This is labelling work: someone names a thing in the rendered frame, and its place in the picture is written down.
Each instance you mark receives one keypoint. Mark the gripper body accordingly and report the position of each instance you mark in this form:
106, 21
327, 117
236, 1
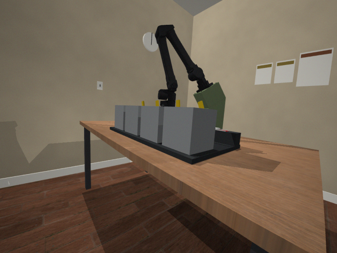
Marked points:
171, 103

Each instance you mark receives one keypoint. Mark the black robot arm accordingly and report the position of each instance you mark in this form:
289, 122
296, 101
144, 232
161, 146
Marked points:
195, 73

